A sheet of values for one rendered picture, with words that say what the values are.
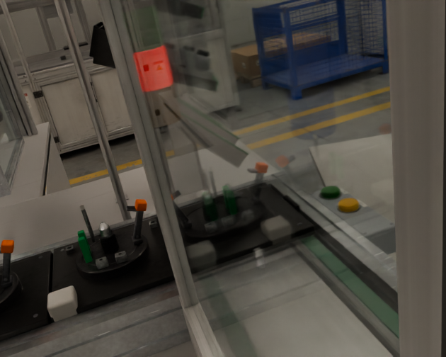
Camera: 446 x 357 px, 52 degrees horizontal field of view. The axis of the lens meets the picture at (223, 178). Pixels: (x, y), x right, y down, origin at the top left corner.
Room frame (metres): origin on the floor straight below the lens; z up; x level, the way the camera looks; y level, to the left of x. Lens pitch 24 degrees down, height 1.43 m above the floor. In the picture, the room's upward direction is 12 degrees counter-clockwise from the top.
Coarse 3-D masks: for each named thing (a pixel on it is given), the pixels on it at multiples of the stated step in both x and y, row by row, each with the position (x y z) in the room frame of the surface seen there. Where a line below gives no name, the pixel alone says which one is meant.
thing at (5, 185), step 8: (0, 80) 2.19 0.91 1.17; (0, 88) 2.17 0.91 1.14; (8, 104) 2.17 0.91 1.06; (16, 128) 2.17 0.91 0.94; (16, 152) 1.94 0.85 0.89; (16, 160) 1.85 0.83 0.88; (0, 168) 1.55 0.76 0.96; (16, 168) 1.79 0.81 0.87; (0, 176) 1.53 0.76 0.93; (8, 176) 1.64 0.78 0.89; (0, 184) 1.52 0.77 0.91; (8, 184) 1.56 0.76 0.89; (0, 192) 1.52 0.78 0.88; (8, 192) 1.53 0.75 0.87
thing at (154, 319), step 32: (128, 224) 0.93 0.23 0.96; (160, 288) 0.66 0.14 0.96; (64, 320) 0.63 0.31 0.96; (96, 320) 0.61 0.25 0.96; (128, 320) 0.61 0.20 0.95; (160, 320) 0.62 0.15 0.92; (0, 352) 0.58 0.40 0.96; (32, 352) 0.57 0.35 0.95; (64, 352) 0.59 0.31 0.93; (96, 352) 0.60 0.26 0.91; (128, 352) 0.61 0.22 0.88
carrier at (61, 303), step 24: (96, 240) 0.82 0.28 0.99; (120, 240) 0.80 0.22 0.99; (144, 240) 0.78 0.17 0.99; (72, 264) 0.78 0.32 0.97; (96, 264) 0.71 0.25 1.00; (120, 264) 0.71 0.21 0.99; (144, 264) 0.73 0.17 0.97; (168, 264) 0.71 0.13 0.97; (72, 288) 0.67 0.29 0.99; (96, 288) 0.68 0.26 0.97; (120, 288) 0.67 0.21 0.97; (144, 288) 0.66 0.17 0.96; (72, 312) 0.64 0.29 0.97
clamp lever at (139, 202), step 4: (136, 200) 0.79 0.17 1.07; (140, 200) 0.79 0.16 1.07; (144, 200) 0.79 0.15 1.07; (136, 204) 0.78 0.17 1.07; (140, 204) 0.78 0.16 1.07; (144, 204) 0.78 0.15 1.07; (128, 208) 0.78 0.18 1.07; (132, 208) 0.78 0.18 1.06; (136, 208) 0.78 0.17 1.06; (140, 208) 0.78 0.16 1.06; (144, 208) 0.78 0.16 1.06; (136, 212) 0.79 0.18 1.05; (140, 212) 0.78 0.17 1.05; (136, 216) 0.79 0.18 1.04; (140, 216) 0.78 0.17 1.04; (136, 220) 0.78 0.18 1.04; (140, 220) 0.78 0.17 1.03; (136, 224) 0.78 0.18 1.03; (140, 224) 0.78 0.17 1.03; (136, 228) 0.78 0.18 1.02; (140, 228) 0.78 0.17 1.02; (136, 232) 0.78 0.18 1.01; (140, 232) 0.78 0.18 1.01; (136, 236) 0.78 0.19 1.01
